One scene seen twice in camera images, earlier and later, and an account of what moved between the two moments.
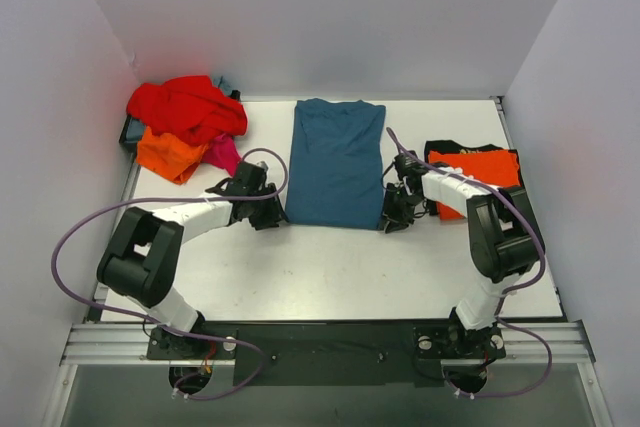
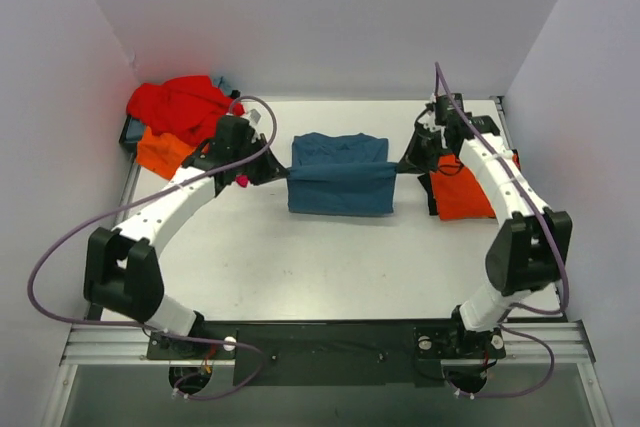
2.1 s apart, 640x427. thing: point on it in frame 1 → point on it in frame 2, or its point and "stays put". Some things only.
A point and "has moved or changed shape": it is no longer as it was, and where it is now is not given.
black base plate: (327, 353) stays put
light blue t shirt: (223, 84) stays put
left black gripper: (267, 210) → (263, 160)
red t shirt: (192, 109) stays put
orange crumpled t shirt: (168, 155) stays put
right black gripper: (397, 208) → (419, 150)
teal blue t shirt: (336, 164) has moved or changed shape
